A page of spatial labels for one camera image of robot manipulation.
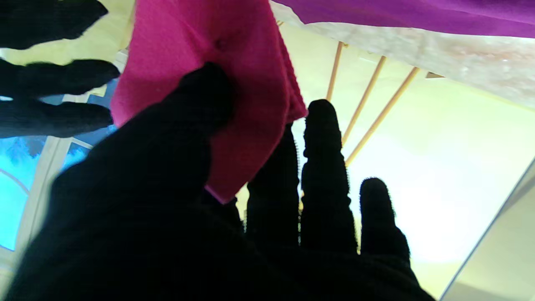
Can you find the white shade tripod floor lamp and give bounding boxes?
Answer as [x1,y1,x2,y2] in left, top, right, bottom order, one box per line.
[326,41,420,168]

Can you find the white framed window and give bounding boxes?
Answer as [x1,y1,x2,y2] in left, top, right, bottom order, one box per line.
[0,50,130,268]

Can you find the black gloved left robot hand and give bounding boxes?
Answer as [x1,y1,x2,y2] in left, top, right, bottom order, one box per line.
[4,63,435,301]

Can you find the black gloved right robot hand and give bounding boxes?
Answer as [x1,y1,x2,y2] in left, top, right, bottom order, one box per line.
[0,0,121,138]

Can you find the red pink sock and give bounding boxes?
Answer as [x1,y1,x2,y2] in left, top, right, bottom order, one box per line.
[110,0,308,204]

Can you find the magenta purple shorts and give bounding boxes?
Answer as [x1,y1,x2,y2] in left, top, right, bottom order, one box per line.
[272,0,535,39]

